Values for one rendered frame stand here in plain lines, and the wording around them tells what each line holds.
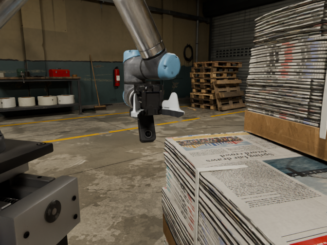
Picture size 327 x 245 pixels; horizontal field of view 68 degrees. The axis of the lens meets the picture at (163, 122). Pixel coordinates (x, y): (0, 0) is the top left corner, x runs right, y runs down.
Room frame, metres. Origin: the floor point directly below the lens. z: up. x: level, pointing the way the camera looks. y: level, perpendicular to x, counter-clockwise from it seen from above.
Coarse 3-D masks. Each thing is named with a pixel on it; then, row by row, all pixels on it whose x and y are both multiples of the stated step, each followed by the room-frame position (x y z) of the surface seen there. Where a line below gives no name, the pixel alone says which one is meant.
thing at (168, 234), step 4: (164, 220) 0.47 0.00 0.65; (164, 224) 0.47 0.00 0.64; (164, 228) 0.47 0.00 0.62; (168, 228) 0.44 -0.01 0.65; (164, 232) 0.47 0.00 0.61; (168, 232) 0.44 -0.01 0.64; (168, 236) 0.44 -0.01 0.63; (172, 236) 0.41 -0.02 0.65; (168, 240) 0.44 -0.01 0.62; (172, 240) 0.41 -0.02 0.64; (168, 244) 0.45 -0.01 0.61; (172, 244) 0.42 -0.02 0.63
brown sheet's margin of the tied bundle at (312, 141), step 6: (306, 126) 0.35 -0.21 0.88; (312, 126) 0.34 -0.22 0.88; (306, 132) 0.35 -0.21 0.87; (312, 132) 0.34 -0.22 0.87; (318, 132) 0.33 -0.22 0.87; (306, 138) 0.35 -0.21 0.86; (312, 138) 0.34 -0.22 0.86; (318, 138) 0.33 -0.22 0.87; (306, 144) 0.35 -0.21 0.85; (312, 144) 0.34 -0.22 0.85; (318, 144) 0.33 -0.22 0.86; (324, 144) 0.32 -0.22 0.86; (306, 150) 0.35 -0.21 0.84; (312, 150) 0.34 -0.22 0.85; (318, 150) 0.33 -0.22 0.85; (324, 150) 0.32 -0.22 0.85; (318, 156) 0.33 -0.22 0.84; (324, 156) 0.32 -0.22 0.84
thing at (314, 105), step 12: (324, 12) 0.36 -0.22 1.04; (324, 24) 0.35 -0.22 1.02; (324, 36) 0.35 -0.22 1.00; (324, 48) 0.35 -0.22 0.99; (324, 60) 0.34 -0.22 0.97; (324, 72) 0.34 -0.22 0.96; (312, 84) 0.35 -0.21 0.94; (324, 84) 0.33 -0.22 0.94; (312, 96) 0.35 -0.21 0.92; (312, 108) 0.35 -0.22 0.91; (312, 120) 0.35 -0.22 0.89
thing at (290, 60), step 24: (312, 0) 0.37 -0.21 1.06; (264, 24) 0.48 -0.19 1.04; (288, 24) 0.42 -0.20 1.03; (312, 24) 0.37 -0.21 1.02; (264, 48) 0.47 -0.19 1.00; (288, 48) 0.41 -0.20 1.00; (312, 48) 0.36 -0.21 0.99; (264, 72) 0.46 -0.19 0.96; (288, 72) 0.40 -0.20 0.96; (312, 72) 0.36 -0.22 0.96; (264, 96) 0.45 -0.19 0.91; (288, 96) 0.39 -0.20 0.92; (288, 120) 0.40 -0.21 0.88
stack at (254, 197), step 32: (192, 160) 0.34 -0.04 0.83; (224, 160) 0.34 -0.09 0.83; (256, 160) 0.34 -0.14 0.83; (288, 160) 0.34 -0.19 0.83; (320, 160) 0.34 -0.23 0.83; (192, 192) 0.33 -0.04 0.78; (224, 192) 0.24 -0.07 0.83; (256, 192) 0.24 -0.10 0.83; (288, 192) 0.24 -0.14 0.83; (320, 192) 0.24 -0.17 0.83; (192, 224) 0.34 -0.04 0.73; (224, 224) 0.23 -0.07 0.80; (256, 224) 0.19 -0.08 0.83; (288, 224) 0.19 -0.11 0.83; (320, 224) 0.19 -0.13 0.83
